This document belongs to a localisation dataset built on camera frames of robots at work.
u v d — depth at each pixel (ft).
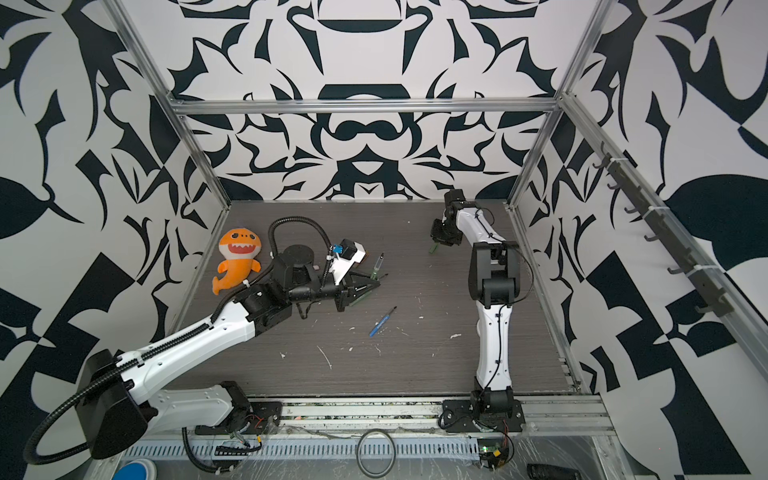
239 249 3.16
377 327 2.92
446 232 3.01
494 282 2.02
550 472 2.23
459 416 2.43
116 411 1.25
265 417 2.40
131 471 2.19
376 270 2.16
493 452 2.33
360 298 2.15
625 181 2.12
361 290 2.19
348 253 1.92
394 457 2.25
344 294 1.96
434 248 3.46
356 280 2.05
